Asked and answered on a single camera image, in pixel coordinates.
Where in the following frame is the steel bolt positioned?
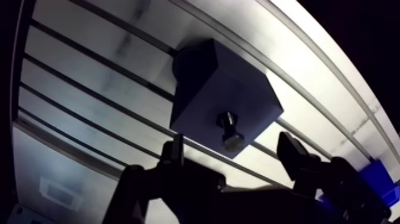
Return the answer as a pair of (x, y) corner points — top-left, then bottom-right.
(216, 110), (246, 153)

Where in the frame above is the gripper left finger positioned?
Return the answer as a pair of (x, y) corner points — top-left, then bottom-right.
(102, 133), (227, 224)

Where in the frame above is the blue bin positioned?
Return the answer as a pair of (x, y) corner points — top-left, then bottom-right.
(359, 158), (400, 208)

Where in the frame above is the dark blue-grey block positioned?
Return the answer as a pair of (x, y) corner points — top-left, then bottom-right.
(168, 38), (285, 160)

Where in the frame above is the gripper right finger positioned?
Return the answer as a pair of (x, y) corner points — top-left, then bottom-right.
(276, 131), (392, 224)

